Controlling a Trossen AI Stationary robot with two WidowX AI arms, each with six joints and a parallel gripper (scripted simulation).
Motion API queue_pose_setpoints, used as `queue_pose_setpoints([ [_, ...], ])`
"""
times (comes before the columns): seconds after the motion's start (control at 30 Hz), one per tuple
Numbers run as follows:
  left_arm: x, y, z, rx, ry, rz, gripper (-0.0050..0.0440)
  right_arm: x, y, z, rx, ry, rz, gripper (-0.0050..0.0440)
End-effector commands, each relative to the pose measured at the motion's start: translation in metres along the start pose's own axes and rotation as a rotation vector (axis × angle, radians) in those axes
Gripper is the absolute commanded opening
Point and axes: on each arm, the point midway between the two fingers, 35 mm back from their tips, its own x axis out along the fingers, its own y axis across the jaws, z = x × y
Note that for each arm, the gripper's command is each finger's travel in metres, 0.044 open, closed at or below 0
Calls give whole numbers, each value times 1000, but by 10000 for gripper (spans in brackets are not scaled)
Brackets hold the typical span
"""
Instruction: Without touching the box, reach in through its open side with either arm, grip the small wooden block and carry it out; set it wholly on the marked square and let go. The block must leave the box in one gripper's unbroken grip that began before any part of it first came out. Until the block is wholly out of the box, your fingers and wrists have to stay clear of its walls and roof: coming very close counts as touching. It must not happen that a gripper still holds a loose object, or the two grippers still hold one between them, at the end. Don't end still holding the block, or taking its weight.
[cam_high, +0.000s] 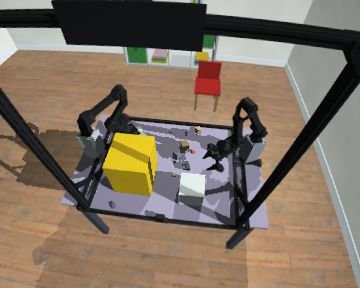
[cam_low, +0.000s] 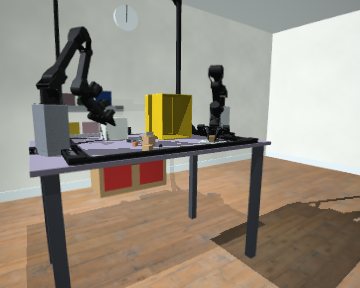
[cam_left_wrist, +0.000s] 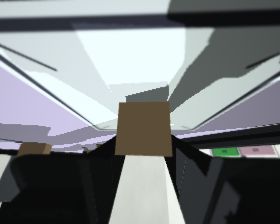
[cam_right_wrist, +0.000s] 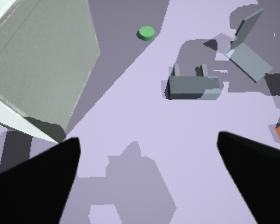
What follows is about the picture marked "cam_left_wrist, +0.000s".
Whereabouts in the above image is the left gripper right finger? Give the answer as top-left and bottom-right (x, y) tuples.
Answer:
(164, 134), (280, 224)

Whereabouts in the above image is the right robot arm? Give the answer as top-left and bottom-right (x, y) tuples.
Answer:
(0, 202), (9, 217)

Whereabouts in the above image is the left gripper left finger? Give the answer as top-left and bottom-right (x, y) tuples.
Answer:
(10, 135), (126, 224)

